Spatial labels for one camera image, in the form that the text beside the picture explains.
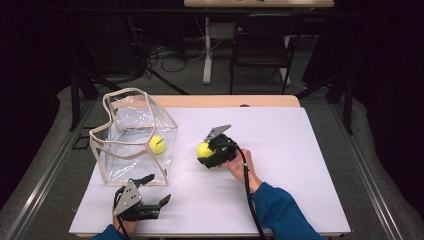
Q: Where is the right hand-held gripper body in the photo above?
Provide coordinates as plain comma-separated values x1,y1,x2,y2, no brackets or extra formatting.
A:
203,124,240,166

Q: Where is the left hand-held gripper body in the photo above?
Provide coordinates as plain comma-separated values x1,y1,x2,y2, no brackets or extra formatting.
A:
112,178,161,223

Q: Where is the yellow tennis ball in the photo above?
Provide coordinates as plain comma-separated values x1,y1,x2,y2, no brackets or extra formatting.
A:
148,134,167,156
195,141,215,159

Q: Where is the clear plastic bag beige trim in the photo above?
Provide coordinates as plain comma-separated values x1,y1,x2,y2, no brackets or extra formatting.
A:
88,87,179,187

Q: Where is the person's right hand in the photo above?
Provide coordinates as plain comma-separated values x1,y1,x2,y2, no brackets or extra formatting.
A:
219,148,263,194

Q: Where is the person's left hand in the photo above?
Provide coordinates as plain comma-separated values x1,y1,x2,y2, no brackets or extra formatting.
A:
112,214,139,236

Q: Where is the black metal stand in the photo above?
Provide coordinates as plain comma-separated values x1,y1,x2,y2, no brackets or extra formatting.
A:
294,63,355,136
68,66,101,133

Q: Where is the black folding chair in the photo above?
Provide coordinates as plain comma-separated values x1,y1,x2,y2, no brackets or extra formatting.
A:
229,13,306,96

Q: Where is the white desk with legs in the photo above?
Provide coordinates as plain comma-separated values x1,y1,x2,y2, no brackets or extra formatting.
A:
183,0,335,86

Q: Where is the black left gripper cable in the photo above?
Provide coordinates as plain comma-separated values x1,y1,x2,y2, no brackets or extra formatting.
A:
113,186,130,240

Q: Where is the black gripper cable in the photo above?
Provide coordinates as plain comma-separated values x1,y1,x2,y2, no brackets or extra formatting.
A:
113,186,130,240
229,143,267,240

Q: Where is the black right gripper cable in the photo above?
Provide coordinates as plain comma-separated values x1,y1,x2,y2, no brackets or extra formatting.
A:
229,143,267,240

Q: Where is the metal floor rail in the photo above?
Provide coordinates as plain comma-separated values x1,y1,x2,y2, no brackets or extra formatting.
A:
328,99,405,240
4,99,98,240

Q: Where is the bundle of floor cables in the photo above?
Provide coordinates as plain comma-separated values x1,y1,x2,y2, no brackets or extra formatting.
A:
146,39,208,75

